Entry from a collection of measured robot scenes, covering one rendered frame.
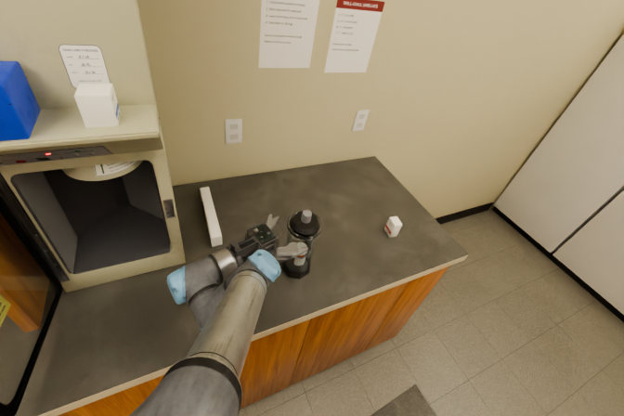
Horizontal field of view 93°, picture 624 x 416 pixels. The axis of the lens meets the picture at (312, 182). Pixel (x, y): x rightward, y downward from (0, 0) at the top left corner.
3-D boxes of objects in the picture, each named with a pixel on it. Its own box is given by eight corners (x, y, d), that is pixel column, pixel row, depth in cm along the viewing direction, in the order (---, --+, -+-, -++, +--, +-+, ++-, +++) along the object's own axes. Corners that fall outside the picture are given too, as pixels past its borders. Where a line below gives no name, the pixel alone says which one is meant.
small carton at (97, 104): (89, 113, 56) (78, 83, 52) (121, 112, 58) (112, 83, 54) (85, 127, 52) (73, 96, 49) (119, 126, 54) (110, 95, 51)
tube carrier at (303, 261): (299, 247, 109) (307, 205, 96) (318, 268, 104) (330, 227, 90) (274, 260, 103) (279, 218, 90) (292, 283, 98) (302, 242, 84)
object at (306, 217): (306, 213, 96) (309, 198, 92) (325, 231, 91) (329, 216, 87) (283, 224, 91) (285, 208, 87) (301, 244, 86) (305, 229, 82)
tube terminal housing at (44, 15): (75, 228, 102) (-74, -56, 53) (177, 210, 115) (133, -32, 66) (65, 292, 85) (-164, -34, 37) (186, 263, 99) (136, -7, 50)
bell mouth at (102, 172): (66, 143, 78) (58, 124, 74) (143, 136, 85) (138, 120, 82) (56, 187, 66) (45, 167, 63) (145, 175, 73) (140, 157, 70)
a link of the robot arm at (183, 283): (180, 314, 69) (165, 284, 73) (224, 290, 75) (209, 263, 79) (177, 300, 64) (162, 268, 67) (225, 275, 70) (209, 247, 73)
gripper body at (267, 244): (280, 238, 79) (240, 258, 72) (278, 257, 84) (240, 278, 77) (265, 219, 83) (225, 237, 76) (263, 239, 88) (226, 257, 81)
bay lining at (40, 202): (79, 212, 98) (32, 115, 76) (165, 198, 109) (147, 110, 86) (70, 274, 82) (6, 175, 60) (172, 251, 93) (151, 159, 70)
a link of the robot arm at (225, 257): (224, 287, 75) (209, 264, 79) (240, 278, 77) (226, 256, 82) (223, 270, 70) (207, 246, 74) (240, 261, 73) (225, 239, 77)
